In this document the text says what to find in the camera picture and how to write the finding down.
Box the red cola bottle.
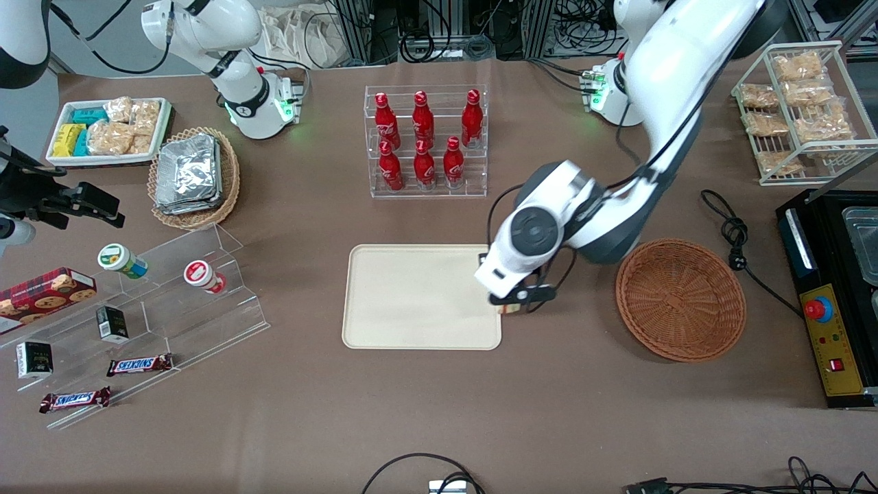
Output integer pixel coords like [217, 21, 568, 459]
[374, 92, 401, 149]
[378, 140, 405, 192]
[413, 139, 437, 191]
[442, 136, 466, 190]
[412, 90, 436, 148]
[461, 89, 484, 149]

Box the stack of foil packs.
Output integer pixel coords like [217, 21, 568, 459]
[154, 133, 224, 215]

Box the clear acrylic step display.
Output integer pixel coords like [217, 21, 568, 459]
[0, 222, 271, 432]

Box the white cloth bag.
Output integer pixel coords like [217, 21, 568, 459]
[259, 5, 345, 70]

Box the tangle of black cables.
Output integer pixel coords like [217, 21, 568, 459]
[396, 0, 496, 64]

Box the clear container on appliance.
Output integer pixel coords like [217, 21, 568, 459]
[842, 206, 878, 287]

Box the round brown wicker basket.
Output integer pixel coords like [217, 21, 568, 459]
[615, 237, 748, 364]

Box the small dark box white edge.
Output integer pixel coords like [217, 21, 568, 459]
[15, 340, 54, 380]

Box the aluminium frame post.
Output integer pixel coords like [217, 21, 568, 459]
[335, 0, 376, 67]
[527, 0, 558, 60]

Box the yellow snack packet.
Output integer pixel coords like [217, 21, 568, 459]
[53, 123, 87, 158]

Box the light oval wicker basket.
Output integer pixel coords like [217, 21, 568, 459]
[147, 126, 241, 231]

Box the green lid snack cup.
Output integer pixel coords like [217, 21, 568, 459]
[97, 243, 149, 281]

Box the black cable with connector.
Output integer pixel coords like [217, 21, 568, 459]
[623, 456, 878, 494]

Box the small dark green box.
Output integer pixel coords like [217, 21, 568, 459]
[95, 305, 130, 344]

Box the red cookie box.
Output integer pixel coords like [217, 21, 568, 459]
[0, 267, 98, 336]

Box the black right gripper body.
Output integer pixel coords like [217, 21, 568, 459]
[0, 126, 78, 231]

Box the white wire rack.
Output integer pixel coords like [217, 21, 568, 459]
[730, 40, 878, 187]

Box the black power cable with plug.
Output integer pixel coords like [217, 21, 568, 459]
[699, 189, 805, 319]

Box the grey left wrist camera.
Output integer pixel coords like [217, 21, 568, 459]
[488, 283, 558, 307]

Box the red lid snack cup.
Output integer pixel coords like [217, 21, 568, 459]
[183, 259, 228, 295]

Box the white rectangular snack tray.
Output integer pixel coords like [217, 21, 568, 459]
[45, 97, 173, 167]

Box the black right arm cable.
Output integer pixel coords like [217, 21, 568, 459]
[49, 0, 174, 76]

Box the black appliance with yellow panel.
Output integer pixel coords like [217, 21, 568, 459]
[776, 188, 878, 410]

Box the brown Snickers bar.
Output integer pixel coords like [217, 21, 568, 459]
[38, 386, 112, 414]
[106, 353, 174, 378]

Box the black looped cable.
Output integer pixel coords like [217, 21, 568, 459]
[361, 452, 486, 494]

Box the beige plastic tray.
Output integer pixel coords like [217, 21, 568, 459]
[341, 244, 503, 352]

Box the clear acrylic bottle rack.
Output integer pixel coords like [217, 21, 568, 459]
[364, 84, 490, 200]

